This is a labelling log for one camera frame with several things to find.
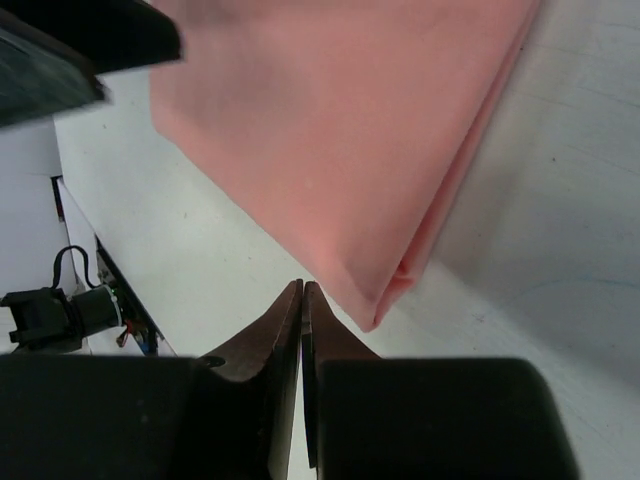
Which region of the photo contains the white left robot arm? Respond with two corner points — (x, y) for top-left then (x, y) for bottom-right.
(1, 1), (181, 353)

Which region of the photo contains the salmon orange t shirt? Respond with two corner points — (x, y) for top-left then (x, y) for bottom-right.
(150, 1), (538, 331)

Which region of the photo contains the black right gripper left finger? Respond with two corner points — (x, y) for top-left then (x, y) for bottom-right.
(199, 279), (303, 479)

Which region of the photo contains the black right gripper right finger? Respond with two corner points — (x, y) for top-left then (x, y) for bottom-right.
(302, 282), (383, 479)

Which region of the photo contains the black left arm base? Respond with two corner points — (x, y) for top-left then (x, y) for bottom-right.
(96, 239), (176, 357)

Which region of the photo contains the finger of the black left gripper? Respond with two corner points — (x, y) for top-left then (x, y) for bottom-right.
(1, 9), (113, 128)
(9, 0), (182, 74)

